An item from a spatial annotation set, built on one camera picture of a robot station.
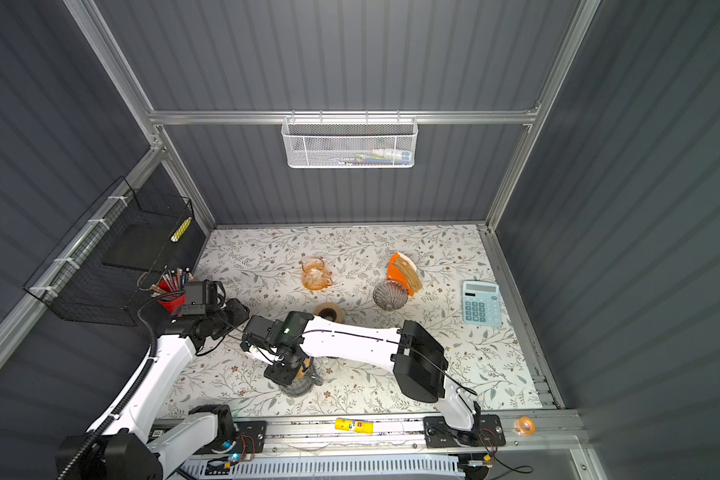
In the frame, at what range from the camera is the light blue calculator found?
0.95 m

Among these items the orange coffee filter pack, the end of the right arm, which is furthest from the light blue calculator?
the end of the right arm

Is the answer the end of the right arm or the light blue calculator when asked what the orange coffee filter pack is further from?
the end of the right arm
